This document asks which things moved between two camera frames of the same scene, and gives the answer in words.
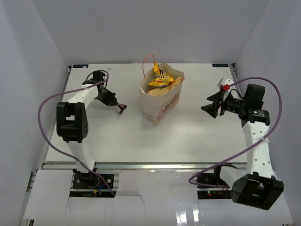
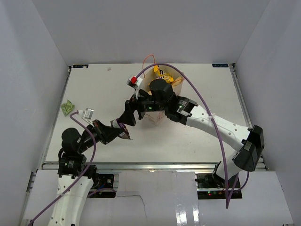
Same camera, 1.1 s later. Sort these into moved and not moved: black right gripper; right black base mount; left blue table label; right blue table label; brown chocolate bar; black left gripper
Moved: black right gripper; brown chocolate bar; black left gripper
Not moved: left blue table label; right black base mount; right blue table label
